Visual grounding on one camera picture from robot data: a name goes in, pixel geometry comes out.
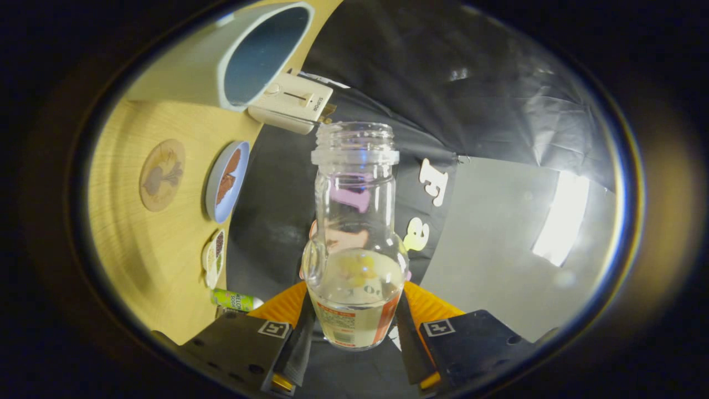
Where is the clear glass juice bottle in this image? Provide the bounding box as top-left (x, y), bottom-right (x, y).
top-left (301, 122), bottom-right (410, 351)

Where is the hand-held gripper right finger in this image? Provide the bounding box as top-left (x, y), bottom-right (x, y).
top-left (395, 280), bottom-right (538, 393)

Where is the wooden table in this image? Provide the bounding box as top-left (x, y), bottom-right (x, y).
top-left (88, 0), bottom-right (344, 345)

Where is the green drink can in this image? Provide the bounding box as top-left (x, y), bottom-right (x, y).
top-left (211, 288), bottom-right (265, 312)

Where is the small white dish with beans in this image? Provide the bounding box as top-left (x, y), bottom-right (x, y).
top-left (202, 229), bottom-right (226, 290)

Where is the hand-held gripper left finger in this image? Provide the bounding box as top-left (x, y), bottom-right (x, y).
top-left (180, 280), bottom-right (317, 397)

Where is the round wooden leaf-print coaster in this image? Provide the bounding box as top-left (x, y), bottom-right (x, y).
top-left (139, 139), bottom-right (187, 213)

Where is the blue plate with food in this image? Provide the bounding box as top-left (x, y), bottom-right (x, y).
top-left (205, 140), bottom-right (251, 224)

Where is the grey cup with blue inside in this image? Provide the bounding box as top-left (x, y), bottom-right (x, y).
top-left (125, 2), bottom-right (315, 112)

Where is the black backdrop cloth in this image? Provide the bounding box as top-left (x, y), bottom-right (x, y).
top-left (226, 0), bottom-right (619, 397)

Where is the white plastic box device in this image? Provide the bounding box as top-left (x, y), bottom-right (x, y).
top-left (248, 72), bottom-right (334, 135)

